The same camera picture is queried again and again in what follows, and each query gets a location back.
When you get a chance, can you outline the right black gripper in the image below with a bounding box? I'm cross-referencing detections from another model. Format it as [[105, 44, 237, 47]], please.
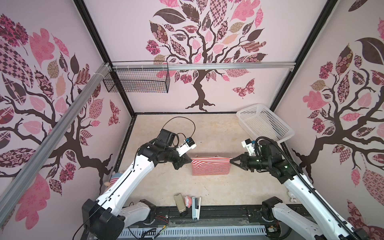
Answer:
[[229, 152, 270, 170]]

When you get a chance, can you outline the red white striped tank top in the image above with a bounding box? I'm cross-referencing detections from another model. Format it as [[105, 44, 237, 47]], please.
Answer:
[[192, 157, 231, 176]]

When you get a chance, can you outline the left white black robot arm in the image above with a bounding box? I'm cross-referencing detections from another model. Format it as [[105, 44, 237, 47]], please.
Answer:
[[82, 129, 196, 240]]

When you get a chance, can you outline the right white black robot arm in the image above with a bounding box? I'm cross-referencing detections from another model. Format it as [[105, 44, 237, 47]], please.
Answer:
[[230, 137, 370, 240]]

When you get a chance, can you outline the white plastic mesh basket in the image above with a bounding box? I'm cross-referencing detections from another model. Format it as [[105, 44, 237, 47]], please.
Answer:
[[236, 104, 295, 144]]

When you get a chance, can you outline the small white bunny figure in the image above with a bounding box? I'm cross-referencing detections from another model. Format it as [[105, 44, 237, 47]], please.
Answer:
[[287, 191, 298, 203]]

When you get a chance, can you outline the tan rectangular block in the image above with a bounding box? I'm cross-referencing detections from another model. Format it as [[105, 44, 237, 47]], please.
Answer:
[[174, 194, 187, 214]]

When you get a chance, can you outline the plush doll head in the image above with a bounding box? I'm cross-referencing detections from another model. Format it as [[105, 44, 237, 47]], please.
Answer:
[[104, 173, 123, 188]]

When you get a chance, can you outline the small pink toy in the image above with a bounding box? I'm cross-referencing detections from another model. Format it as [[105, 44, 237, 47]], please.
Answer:
[[184, 196, 193, 208]]

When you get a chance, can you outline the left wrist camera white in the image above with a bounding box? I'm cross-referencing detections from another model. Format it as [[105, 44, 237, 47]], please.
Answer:
[[176, 137, 197, 157]]

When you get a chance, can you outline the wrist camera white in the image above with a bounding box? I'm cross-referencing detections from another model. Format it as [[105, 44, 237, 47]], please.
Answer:
[[241, 139, 259, 157], [176, 137, 197, 157]]

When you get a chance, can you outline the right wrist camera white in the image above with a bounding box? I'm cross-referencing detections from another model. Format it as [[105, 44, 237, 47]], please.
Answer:
[[241, 139, 259, 157]]

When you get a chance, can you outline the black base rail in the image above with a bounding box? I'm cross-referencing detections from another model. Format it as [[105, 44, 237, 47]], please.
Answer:
[[89, 203, 328, 226]]

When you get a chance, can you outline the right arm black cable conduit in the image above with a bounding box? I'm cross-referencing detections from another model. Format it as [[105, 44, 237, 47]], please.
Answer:
[[254, 136, 364, 240]]

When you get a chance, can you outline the black wire basket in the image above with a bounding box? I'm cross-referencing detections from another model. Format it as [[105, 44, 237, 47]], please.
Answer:
[[103, 60, 171, 93]]

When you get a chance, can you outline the white slotted cable duct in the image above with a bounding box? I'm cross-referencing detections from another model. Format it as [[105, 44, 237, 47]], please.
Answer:
[[118, 226, 267, 240]]

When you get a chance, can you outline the aluminium rail back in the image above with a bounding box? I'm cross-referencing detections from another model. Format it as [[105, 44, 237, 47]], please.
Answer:
[[113, 62, 296, 71]]

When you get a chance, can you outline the aluminium rail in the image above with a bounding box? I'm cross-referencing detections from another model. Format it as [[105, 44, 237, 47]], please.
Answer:
[[113, 62, 296, 71], [1, 62, 111, 224]]

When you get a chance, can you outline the aluminium rail left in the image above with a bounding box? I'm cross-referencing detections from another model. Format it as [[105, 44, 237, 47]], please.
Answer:
[[1, 62, 111, 224]]

